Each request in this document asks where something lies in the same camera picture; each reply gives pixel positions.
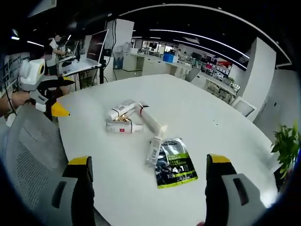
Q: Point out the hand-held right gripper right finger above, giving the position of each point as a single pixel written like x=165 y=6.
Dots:
x=237 y=195

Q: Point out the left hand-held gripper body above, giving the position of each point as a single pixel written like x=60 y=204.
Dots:
x=30 y=77

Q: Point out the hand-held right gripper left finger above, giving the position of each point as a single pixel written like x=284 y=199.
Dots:
x=70 y=200

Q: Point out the white skincare tube grey label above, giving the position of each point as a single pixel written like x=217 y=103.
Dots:
x=122 y=108

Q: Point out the small golden skincare item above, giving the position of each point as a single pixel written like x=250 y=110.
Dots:
x=122 y=118

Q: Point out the white skincare bottle red label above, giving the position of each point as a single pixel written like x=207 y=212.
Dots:
x=123 y=127

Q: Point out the black green skincare sachet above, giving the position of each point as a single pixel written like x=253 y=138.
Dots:
x=176 y=164

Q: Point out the long white skincare tube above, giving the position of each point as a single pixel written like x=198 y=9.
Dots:
x=150 y=118

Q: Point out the blue storage box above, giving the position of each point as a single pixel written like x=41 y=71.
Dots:
x=170 y=57

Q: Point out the person's left hand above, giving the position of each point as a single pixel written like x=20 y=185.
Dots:
x=20 y=100

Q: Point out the white standing desk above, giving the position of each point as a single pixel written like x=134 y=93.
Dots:
x=77 y=67

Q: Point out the black monitor stand pole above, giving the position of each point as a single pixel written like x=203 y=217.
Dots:
x=102 y=71

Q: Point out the grey mesh office chair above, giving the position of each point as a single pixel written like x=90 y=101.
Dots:
x=35 y=150

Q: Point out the large dark monitor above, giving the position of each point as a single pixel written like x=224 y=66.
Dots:
x=96 y=46

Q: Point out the green potted plant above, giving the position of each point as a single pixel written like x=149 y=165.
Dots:
x=288 y=148

